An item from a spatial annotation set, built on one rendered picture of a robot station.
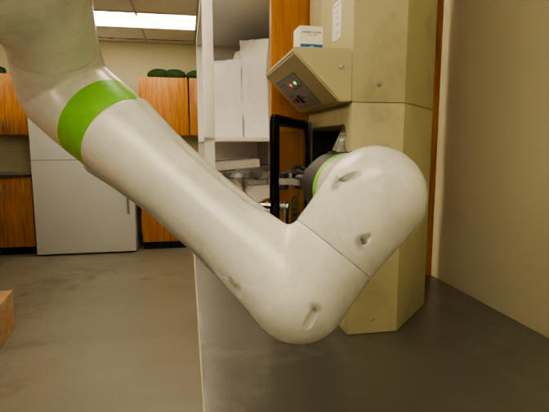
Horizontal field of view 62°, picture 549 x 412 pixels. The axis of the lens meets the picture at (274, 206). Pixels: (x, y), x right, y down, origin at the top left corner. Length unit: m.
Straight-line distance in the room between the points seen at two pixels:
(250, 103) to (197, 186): 1.68
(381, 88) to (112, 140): 0.55
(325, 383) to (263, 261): 0.39
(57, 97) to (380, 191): 0.40
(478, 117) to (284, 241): 0.93
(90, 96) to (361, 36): 0.53
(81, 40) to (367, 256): 0.42
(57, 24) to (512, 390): 0.83
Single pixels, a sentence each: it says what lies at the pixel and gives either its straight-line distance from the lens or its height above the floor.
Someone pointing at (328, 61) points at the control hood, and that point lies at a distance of 0.91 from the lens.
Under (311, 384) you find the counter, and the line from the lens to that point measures 0.81.
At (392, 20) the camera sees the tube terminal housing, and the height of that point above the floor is 1.57.
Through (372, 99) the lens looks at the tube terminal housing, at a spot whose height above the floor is 1.42.
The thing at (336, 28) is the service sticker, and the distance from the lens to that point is 1.03.
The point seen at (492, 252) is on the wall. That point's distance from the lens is 1.27.
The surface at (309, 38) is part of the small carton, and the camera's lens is 1.00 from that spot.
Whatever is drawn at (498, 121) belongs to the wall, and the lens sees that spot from 1.25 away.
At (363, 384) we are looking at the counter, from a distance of 0.82.
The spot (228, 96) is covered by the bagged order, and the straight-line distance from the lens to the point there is 2.28.
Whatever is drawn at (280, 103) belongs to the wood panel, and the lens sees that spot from 1.25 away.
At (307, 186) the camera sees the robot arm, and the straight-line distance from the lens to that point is 0.59.
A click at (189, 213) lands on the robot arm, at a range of 0.51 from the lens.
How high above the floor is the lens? 1.33
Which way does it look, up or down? 8 degrees down
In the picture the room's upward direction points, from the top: straight up
